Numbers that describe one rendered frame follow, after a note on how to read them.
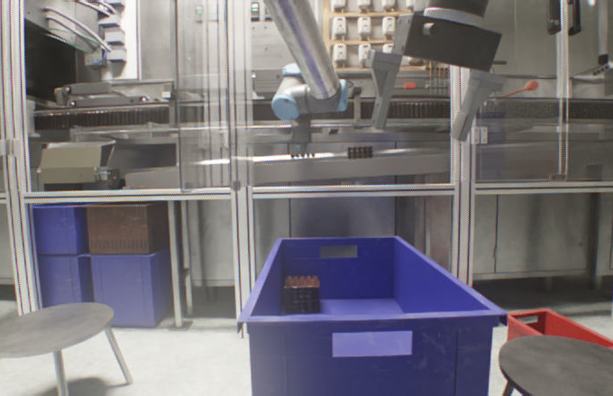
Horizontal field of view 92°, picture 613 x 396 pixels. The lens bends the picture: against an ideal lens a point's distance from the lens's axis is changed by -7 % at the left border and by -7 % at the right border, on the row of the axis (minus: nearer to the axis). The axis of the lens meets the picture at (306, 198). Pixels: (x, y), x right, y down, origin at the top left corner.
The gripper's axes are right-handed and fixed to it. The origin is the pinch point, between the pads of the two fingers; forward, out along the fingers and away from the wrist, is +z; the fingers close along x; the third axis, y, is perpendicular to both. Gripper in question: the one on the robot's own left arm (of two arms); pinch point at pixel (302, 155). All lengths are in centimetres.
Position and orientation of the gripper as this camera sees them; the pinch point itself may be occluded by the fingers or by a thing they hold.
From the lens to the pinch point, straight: 131.9
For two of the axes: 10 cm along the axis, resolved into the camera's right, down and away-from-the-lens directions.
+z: 0.5, 6.5, 7.6
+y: -0.3, -7.6, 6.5
